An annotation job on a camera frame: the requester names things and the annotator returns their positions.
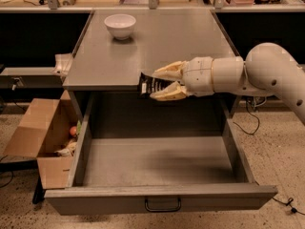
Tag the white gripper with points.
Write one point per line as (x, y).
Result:
(197, 75)

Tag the black rxbar chocolate wrapper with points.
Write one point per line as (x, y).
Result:
(148, 85)

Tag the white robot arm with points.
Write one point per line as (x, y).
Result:
(267, 70)

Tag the grey cabinet counter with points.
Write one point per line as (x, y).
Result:
(162, 36)

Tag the grey open drawer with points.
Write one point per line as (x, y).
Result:
(132, 148)

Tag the white ceramic bowl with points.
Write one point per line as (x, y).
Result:
(120, 26)

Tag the red apple in box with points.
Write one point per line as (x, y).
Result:
(73, 131)

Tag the brown cardboard box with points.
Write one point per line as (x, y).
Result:
(43, 131)

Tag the black drawer handle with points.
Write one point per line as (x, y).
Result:
(162, 205)

